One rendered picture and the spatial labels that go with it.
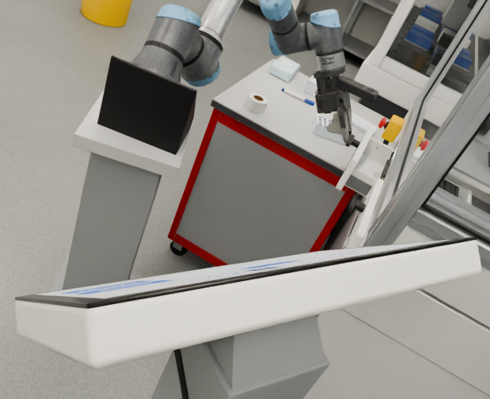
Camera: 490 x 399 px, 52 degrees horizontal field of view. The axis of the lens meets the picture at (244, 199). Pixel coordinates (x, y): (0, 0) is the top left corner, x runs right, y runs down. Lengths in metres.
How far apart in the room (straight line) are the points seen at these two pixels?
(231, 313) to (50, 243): 1.70
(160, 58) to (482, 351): 0.99
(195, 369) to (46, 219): 1.62
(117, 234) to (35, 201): 0.77
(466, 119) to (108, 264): 1.17
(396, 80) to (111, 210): 1.33
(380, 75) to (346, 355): 1.39
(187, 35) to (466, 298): 0.93
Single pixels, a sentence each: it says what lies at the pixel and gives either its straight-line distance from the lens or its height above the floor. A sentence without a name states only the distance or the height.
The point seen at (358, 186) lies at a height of 0.85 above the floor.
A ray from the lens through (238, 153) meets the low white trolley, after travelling 1.77.
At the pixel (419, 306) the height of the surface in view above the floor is 0.91.
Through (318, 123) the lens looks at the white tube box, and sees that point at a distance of 1.79.
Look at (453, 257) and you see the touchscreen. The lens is 0.68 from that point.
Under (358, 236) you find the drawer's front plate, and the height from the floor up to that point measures 0.92.
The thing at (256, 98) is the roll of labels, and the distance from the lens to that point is 1.78.
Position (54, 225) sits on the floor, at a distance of 2.18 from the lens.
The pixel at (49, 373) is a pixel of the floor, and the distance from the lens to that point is 1.77.
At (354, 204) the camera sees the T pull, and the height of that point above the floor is 0.91.
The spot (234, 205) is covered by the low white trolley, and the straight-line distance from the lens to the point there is 1.88.
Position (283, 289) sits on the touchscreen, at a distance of 0.48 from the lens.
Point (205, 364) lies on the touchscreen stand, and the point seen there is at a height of 1.01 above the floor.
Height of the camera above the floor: 1.51
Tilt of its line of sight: 35 degrees down
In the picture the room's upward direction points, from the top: 25 degrees clockwise
